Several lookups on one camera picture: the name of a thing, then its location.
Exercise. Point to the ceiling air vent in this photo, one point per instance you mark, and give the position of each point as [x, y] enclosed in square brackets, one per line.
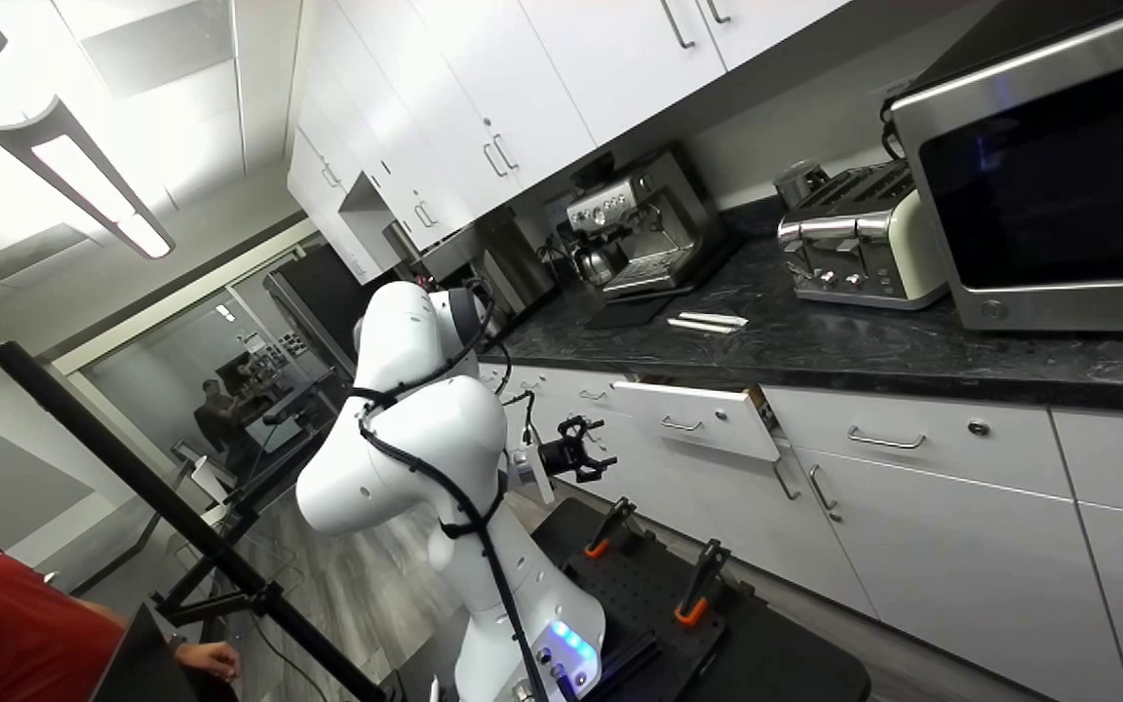
[21, 255]

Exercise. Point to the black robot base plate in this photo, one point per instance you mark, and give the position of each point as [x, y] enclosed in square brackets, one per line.
[645, 585]

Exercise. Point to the black granite countertop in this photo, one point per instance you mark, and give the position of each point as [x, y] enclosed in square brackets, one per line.
[846, 346]

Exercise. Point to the long ceiling light fixture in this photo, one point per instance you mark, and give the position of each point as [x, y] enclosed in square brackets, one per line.
[96, 180]

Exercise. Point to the stainless steel espresso machine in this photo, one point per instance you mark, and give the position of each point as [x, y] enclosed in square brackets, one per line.
[633, 234]

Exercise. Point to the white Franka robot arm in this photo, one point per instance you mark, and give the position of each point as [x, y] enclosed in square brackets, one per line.
[390, 454]

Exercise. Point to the wide white drawer with lock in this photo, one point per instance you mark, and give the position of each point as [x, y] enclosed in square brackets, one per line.
[915, 435]

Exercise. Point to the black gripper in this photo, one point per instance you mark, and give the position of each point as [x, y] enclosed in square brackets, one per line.
[564, 454]

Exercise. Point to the small white drawer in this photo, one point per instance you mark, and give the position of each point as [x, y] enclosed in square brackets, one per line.
[575, 396]

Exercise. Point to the stainless steel microwave oven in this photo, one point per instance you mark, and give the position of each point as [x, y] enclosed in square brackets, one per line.
[1054, 180]

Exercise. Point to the black robot table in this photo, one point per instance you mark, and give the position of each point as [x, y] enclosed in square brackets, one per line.
[768, 666]

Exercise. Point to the bare hand of seated person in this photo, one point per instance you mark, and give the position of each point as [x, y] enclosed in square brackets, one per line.
[207, 662]

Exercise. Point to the white upper cabinets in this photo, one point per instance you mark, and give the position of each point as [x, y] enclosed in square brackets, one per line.
[485, 93]

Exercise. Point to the black laptop lid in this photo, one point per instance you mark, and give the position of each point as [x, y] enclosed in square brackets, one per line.
[137, 666]

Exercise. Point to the white drawer without lock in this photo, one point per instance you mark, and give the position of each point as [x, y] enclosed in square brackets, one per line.
[700, 424]

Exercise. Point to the flat white strip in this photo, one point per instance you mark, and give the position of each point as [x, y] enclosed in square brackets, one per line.
[709, 323]

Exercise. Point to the wide white cabinet door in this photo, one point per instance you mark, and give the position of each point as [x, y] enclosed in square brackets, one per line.
[975, 571]

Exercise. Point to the person in red shirt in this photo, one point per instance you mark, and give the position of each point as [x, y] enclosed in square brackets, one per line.
[16, 630]

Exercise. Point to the black tripod pole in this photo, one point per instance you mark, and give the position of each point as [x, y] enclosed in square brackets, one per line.
[133, 480]

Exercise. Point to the cream and chrome toaster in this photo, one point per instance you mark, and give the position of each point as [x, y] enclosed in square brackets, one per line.
[859, 247]

